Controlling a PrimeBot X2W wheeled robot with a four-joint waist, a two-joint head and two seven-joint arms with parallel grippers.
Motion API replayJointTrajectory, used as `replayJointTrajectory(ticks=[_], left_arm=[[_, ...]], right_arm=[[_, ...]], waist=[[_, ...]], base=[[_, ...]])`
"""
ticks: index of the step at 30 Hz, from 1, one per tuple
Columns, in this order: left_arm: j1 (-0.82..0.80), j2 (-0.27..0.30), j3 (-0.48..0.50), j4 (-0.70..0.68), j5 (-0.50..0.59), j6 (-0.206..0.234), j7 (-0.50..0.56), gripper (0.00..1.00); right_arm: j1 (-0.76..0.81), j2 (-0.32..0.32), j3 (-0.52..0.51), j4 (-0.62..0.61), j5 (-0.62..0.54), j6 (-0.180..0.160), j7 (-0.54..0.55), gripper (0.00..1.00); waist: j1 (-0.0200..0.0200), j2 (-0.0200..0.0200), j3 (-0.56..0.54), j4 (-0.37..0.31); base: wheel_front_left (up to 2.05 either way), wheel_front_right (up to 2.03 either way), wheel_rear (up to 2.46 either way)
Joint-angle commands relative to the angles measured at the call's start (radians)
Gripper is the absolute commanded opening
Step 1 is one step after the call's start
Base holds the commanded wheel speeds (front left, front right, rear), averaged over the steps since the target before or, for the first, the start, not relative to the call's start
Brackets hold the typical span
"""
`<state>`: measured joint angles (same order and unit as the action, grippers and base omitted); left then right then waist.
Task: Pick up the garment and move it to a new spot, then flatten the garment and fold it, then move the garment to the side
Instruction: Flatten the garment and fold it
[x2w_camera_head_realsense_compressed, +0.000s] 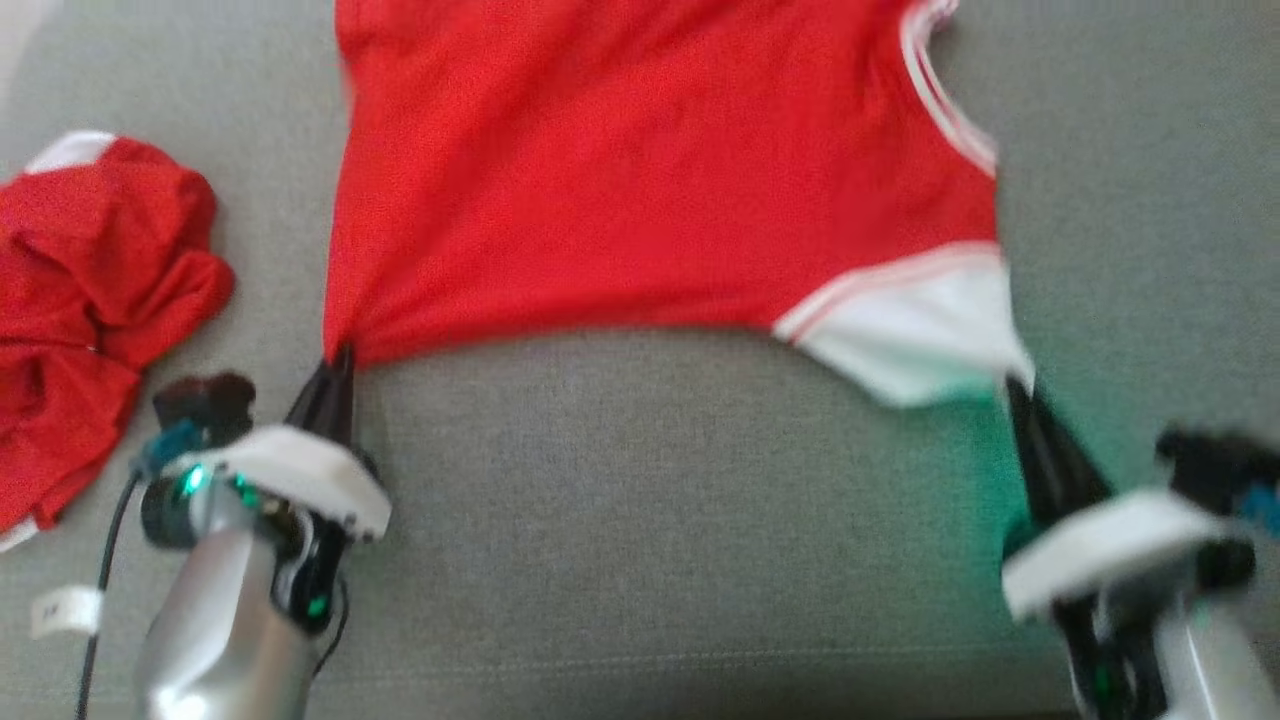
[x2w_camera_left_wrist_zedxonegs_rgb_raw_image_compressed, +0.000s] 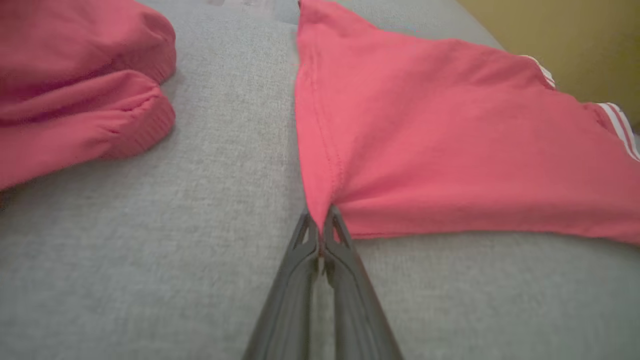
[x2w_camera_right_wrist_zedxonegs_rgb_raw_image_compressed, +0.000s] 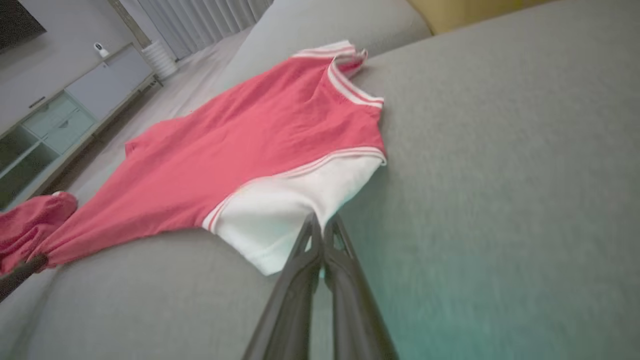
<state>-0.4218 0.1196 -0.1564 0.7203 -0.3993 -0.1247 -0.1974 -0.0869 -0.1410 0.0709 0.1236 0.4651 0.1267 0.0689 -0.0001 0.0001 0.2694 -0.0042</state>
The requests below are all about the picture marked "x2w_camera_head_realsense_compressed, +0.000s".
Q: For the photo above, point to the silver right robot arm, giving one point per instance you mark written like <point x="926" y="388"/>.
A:
<point x="1225" y="660"/>

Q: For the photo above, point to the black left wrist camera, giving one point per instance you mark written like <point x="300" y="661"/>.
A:
<point x="205" y="405"/>

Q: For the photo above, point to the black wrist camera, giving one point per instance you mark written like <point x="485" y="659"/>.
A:
<point x="1215" y="465"/>
<point x="205" y="405"/>

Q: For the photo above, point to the red jersey shirt white sleeves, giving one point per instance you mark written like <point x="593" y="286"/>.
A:
<point x="650" y="170"/>

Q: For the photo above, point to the red shorts white waistband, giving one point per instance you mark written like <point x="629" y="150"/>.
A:
<point x="90" y="300"/>

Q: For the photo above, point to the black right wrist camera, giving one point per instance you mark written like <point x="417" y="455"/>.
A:
<point x="1215" y="465"/>

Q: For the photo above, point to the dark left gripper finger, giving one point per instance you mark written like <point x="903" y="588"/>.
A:
<point x="312" y="405"/>
<point x="345" y="400"/>

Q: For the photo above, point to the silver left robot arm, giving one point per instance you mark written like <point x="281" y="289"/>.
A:
<point x="225" y="630"/>

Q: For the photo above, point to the grey sofa seat cushion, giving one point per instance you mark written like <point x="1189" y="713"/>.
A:
<point x="650" y="520"/>

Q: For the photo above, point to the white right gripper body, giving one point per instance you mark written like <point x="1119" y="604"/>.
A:
<point x="1110" y="550"/>

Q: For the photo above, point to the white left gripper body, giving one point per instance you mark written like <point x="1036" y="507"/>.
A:
<point x="290" y="475"/>

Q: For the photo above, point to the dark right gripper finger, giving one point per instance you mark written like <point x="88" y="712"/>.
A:
<point x="1075" y="465"/>
<point x="1035" y="455"/>

